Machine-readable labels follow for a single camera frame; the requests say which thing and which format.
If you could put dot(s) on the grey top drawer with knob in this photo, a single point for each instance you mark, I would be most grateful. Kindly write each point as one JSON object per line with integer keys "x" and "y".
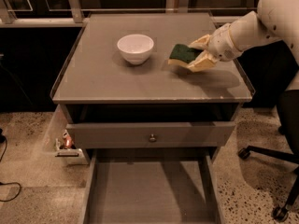
{"x": 151, "y": 134}

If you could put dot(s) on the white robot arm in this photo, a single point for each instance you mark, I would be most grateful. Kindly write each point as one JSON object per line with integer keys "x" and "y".
{"x": 273, "y": 21}

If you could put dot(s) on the metal railing frame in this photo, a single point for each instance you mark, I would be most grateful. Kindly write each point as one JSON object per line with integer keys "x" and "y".
{"x": 49, "y": 12}

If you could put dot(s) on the green and yellow sponge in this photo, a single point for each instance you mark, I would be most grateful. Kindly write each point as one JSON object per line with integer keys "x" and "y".
{"x": 182, "y": 55}

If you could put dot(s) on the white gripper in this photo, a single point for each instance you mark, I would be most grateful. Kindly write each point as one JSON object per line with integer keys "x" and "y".
{"x": 221, "y": 43}

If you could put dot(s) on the open grey middle drawer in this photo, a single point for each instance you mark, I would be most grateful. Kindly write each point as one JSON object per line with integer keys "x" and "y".
{"x": 151, "y": 186}

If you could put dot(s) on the white ceramic bowl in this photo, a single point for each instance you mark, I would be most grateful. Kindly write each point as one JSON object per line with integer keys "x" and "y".
{"x": 135, "y": 49}

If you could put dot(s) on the clear plastic side bin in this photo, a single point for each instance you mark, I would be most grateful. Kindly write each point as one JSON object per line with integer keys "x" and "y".
{"x": 59, "y": 144}

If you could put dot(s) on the grey drawer cabinet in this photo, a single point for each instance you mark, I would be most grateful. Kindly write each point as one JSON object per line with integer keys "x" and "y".
{"x": 99, "y": 86}

